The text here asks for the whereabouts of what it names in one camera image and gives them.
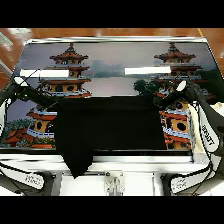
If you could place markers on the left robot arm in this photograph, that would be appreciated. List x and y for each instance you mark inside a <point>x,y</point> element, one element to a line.
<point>33,95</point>

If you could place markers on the grey garment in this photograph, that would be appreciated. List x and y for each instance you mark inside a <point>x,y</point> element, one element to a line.
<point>200,158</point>

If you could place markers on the black T-shirt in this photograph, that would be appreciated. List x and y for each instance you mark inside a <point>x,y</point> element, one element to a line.
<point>110,126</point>

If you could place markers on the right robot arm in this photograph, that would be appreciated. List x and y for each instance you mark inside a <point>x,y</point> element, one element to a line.
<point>208,133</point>

